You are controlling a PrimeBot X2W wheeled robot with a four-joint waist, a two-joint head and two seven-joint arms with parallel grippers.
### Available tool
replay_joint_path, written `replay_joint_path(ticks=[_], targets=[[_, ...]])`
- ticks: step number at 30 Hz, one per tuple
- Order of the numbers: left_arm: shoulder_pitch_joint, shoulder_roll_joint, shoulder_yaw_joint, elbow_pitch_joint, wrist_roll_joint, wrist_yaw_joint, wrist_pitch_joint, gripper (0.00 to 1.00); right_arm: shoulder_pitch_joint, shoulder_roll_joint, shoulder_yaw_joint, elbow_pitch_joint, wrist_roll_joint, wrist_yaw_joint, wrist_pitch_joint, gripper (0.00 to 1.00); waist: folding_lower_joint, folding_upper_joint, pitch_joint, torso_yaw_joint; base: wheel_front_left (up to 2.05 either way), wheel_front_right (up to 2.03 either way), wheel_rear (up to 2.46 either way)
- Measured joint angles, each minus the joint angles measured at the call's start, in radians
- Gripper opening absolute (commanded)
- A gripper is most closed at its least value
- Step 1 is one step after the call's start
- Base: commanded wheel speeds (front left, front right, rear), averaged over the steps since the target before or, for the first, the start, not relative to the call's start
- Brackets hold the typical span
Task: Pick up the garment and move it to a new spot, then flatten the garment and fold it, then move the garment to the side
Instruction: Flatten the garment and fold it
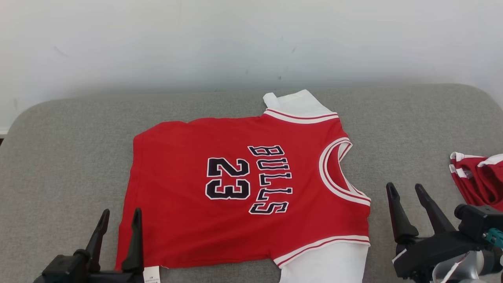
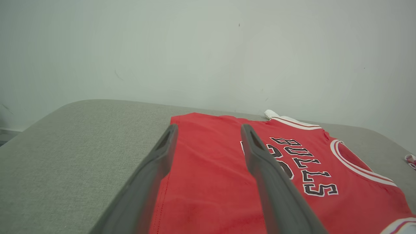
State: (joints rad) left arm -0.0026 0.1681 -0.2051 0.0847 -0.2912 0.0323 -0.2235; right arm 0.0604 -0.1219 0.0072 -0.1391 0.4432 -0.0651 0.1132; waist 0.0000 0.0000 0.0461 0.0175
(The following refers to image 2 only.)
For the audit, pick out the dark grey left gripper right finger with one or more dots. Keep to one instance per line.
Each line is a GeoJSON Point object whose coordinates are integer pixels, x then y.
{"type": "Point", "coordinates": [279, 208]}

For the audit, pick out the red Bulls jersey white sleeves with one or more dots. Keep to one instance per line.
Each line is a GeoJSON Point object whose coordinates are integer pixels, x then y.
{"type": "Point", "coordinates": [214, 182]}

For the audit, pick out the grey fabric sofa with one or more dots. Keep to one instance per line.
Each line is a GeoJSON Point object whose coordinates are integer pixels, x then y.
{"type": "Point", "coordinates": [65, 162]}

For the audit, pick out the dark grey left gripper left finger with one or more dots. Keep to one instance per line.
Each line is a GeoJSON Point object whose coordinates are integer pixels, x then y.
{"type": "Point", "coordinates": [136, 208]}

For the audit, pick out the red shorts with white stripe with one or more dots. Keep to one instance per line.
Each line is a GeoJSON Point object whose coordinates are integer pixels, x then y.
{"type": "Point", "coordinates": [411, 159]}

